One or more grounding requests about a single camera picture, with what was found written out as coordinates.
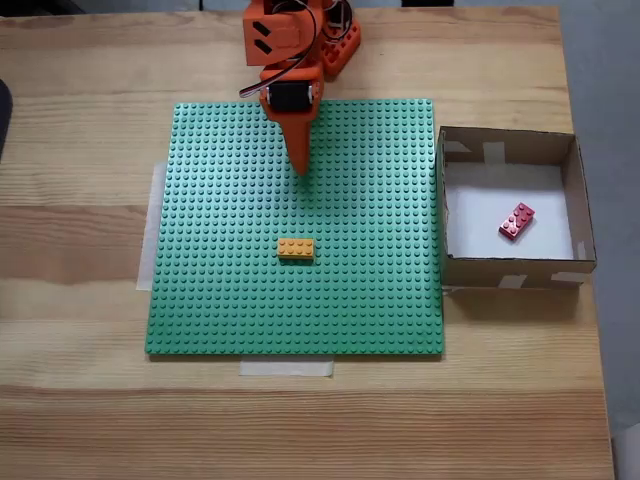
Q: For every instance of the red lego block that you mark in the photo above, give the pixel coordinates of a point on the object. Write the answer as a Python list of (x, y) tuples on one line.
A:
[(517, 222)]

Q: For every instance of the yellow lego block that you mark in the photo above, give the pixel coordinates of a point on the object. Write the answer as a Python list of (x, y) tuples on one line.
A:
[(296, 249)]

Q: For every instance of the green lego baseplate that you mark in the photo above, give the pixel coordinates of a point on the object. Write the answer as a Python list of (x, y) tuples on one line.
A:
[(350, 280)]

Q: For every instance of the open cardboard box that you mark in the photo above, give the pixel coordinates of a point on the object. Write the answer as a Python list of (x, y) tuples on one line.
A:
[(475, 220)]

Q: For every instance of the long masking tape strip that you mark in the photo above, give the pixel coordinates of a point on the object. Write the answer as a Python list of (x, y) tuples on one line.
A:
[(150, 225)]

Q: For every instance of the black rounded object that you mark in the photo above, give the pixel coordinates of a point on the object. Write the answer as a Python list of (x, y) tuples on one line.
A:
[(5, 120)]

